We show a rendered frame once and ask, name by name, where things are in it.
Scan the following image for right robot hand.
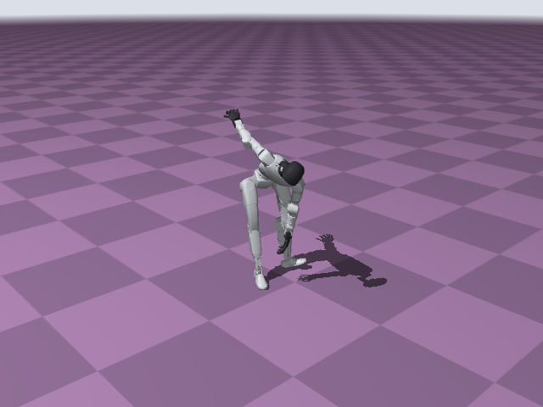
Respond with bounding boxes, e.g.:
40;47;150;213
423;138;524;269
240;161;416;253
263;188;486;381
224;109;243;128

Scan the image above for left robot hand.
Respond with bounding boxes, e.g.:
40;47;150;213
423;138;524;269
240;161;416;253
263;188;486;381
277;231;292;254

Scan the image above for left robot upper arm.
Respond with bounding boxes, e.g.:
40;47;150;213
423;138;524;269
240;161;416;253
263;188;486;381
287;178;305;215

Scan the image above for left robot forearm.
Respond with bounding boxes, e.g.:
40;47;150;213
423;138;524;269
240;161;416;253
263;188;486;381
284;205;299;236

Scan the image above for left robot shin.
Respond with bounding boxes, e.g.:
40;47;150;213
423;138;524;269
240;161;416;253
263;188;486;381
277;230;292;262

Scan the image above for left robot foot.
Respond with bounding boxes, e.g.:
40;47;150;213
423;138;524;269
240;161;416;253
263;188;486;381
281;257;307;268

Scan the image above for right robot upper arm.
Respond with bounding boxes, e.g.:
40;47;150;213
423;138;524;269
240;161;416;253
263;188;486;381
242;137;275;166

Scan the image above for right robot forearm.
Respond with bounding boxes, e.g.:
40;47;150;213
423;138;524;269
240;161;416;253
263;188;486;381
234;120;252;142

